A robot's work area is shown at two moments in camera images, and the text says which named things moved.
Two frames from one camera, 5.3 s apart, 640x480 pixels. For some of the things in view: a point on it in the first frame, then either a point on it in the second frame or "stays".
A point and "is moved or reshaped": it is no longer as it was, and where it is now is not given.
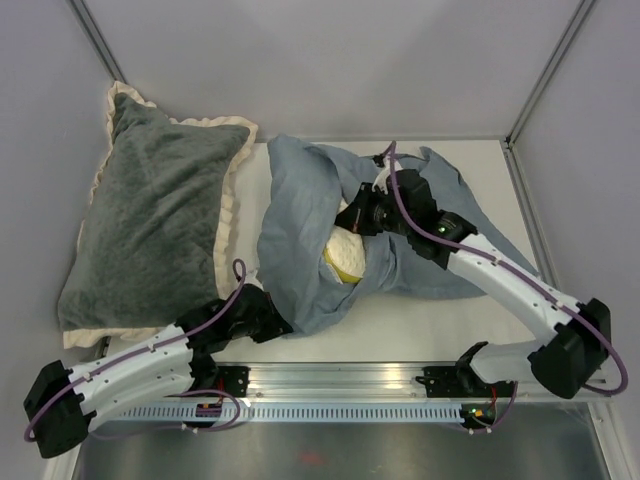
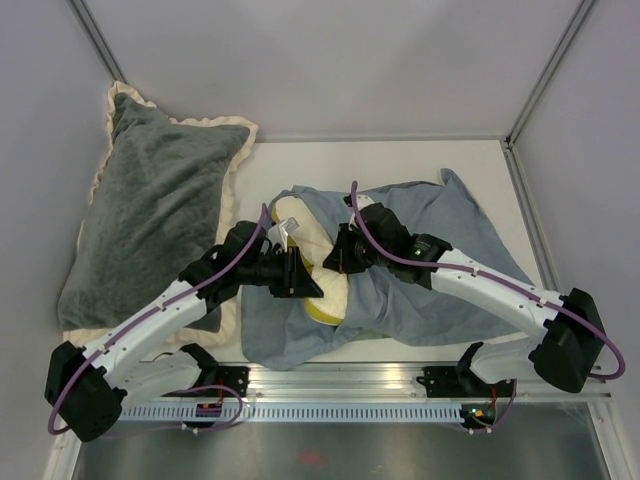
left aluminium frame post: x=96 y=39 stays
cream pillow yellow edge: x=346 y=252 is moved or reshaped
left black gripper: x=276 y=325 -> x=295 y=281
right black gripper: x=354 y=217 -> x=339 y=259
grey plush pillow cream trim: x=149 y=231 stays
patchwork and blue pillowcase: x=305 y=191 -> x=278 y=333
